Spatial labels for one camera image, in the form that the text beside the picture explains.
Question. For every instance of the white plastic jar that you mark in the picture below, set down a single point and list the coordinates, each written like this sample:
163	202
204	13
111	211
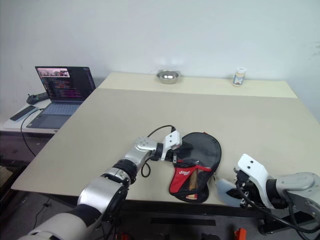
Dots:
238	77

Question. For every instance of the black table frame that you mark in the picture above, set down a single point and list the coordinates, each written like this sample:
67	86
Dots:
187	208

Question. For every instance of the black red paddle case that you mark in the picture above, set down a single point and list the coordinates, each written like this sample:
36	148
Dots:
207	152

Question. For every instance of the orange black floor object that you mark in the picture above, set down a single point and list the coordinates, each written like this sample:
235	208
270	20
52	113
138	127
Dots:
124	236
240	233

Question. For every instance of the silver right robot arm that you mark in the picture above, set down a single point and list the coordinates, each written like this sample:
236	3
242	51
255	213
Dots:
300	190

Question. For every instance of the black smartphone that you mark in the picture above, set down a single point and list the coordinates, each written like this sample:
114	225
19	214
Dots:
22	113

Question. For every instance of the open grey laptop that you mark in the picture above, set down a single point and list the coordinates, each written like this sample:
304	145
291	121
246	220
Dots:
65	100

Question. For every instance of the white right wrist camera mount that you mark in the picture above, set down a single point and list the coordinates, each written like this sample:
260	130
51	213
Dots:
252	170

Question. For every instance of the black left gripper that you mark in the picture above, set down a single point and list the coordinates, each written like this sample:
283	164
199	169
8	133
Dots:
172	156

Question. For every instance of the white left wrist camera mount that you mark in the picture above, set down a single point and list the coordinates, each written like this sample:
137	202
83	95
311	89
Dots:
173	140

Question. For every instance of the steel bowl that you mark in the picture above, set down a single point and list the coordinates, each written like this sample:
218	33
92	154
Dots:
168	77

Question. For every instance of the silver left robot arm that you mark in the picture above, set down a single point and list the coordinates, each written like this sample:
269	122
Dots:
105	192

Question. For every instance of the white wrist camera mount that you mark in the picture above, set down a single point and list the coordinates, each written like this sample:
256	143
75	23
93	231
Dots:
173	140
252	170

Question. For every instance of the black handheld controller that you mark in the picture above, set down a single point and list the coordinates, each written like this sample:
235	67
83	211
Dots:
36	98

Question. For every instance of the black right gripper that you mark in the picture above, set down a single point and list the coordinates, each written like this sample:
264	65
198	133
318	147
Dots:
243	182

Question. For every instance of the white side table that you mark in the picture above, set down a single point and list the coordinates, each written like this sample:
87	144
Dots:
12	125

